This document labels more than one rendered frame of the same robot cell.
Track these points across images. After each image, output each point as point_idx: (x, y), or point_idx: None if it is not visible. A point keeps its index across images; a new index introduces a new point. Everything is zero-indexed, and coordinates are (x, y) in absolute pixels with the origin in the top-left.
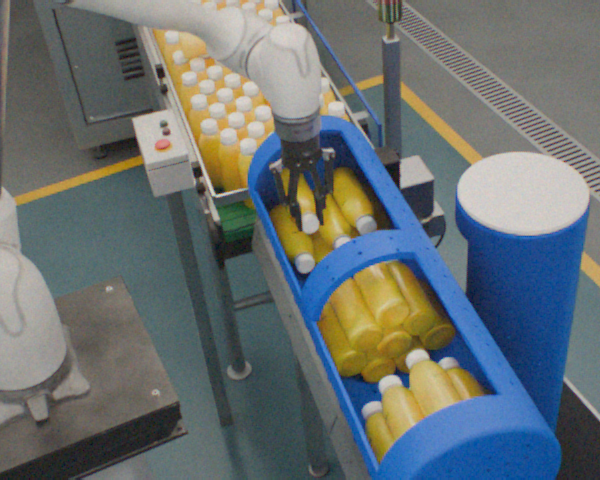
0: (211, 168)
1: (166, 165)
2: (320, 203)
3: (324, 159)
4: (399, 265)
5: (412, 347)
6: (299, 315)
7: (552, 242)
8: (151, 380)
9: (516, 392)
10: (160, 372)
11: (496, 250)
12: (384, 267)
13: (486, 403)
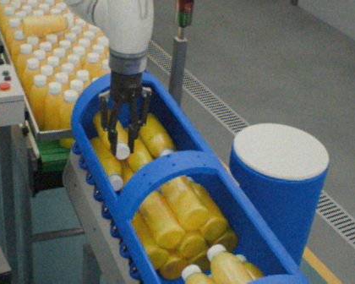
0: (36, 114)
1: (5, 101)
2: (133, 133)
3: (143, 95)
4: (198, 184)
5: (204, 251)
6: (104, 226)
7: (303, 188)
8: None
9: (303, 275)
10: None
11: (262, 191)
12: (188, 182)
13: (284, 280)
